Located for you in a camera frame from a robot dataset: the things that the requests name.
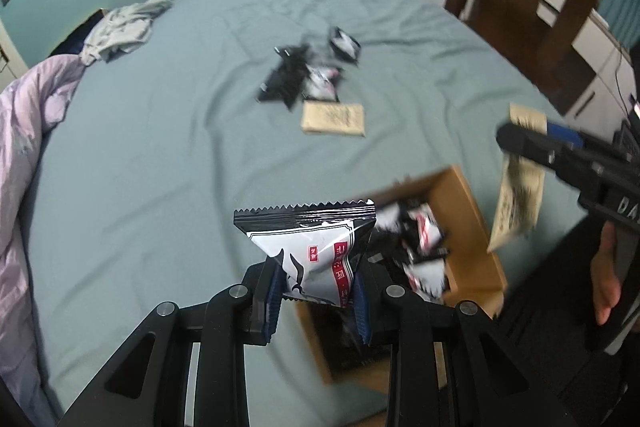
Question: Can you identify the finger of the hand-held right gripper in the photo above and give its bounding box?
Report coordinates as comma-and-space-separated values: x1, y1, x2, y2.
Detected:
495, 121, 593, 188
544, 121, 585, 148

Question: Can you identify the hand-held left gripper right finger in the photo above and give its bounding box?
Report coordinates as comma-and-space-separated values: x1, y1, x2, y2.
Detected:
350, 266, 576, 427

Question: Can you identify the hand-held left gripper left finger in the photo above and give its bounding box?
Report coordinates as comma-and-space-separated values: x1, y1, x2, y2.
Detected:
65, 259, 285, 427

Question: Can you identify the beige snack packet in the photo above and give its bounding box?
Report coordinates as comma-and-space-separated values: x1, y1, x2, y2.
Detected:
301, 102, 366, 138
487, 103, 547, 254

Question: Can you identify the black white bird print packet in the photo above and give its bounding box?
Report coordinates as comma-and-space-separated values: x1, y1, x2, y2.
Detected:
234, 198, 377, 309

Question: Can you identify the brown cardboard box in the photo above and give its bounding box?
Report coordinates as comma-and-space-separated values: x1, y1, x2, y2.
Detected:
295, 164, 508, 395

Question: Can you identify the pile of black snack packets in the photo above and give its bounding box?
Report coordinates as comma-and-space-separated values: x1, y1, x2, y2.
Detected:
256, 26, 362, 110

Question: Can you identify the person's right hand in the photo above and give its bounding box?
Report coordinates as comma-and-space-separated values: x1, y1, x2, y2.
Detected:
589, 223, 627, 327

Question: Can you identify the white drawer unit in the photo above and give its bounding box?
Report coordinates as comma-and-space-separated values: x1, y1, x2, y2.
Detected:
537, 0, 637, 128

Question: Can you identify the teal bed sheet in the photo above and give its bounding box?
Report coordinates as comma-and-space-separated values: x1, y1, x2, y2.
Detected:
20, 0, 591, 427

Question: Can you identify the dark cloth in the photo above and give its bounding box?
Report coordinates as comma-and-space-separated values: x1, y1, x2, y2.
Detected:
492, 207, 640, 427

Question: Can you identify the lavender quilt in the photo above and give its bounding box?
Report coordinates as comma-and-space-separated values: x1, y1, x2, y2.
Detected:
0, 54, 86, 427

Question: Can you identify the grey crumpled garment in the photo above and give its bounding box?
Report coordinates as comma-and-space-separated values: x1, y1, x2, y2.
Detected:
80, 0, 174, 66

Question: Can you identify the dark blue pillow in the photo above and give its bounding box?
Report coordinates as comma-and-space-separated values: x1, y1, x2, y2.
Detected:
50, 9, 108, 58

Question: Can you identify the cream wardrobe door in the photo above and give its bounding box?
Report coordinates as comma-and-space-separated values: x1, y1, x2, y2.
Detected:
0, 19, 28, 92

